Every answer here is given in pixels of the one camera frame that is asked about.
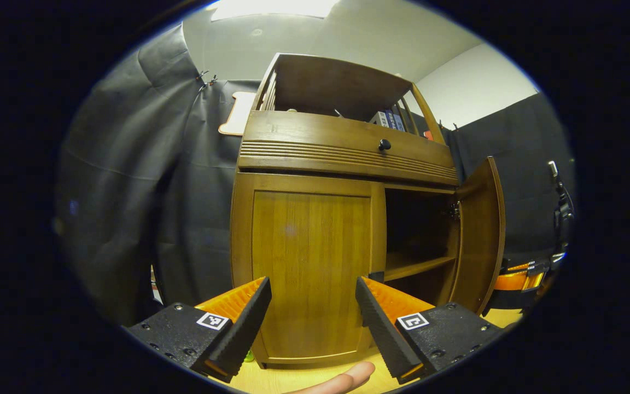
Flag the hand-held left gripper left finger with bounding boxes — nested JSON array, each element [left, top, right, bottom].
[[127, 276, 273, 384]]

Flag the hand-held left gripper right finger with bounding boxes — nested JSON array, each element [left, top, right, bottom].
[[355, 275, 504, 385]]

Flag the wooden shoe cabinet door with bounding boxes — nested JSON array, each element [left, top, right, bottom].
[[231, 172, 387, 368], [449, 157, 506, 317]]

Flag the wooden double-door shoe cabinet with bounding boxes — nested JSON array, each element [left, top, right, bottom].
[[230, 53, 506, 370]]

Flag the wooden inner shelf board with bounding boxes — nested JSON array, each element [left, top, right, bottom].
[[385, 253, 457, 282]]

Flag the black backdrop cloth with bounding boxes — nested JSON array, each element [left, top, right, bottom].
[[55, 25, 575, 326]]

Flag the wooden drawer with black knob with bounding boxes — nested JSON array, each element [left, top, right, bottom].
[[241, 111, 455, 170]]

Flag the ceiling light panel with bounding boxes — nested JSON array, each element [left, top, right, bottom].
[[211, 0, 340, 21]]

